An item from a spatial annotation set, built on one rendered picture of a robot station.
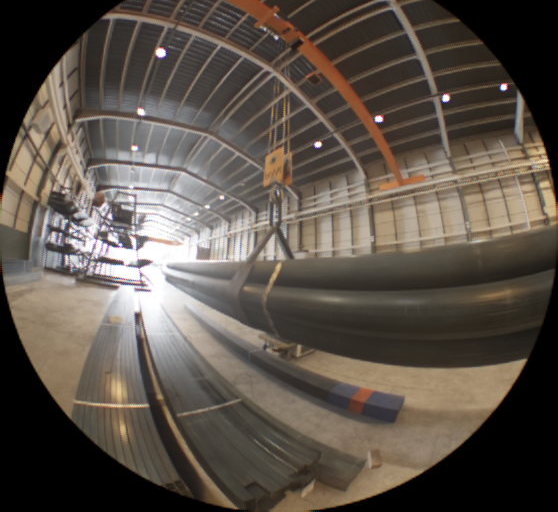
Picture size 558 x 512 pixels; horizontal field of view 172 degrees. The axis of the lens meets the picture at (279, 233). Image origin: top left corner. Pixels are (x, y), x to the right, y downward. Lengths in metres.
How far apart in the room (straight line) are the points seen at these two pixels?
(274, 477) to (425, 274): 1.04
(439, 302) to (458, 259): 0.15
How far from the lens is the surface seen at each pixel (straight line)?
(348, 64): 9.54
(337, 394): 2.05
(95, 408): 1.34
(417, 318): 0.57
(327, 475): 1.39
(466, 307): 0.58
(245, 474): 1.09
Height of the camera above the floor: 1.38
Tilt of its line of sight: 13 degrees up
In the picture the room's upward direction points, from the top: 2 degrees clockwise
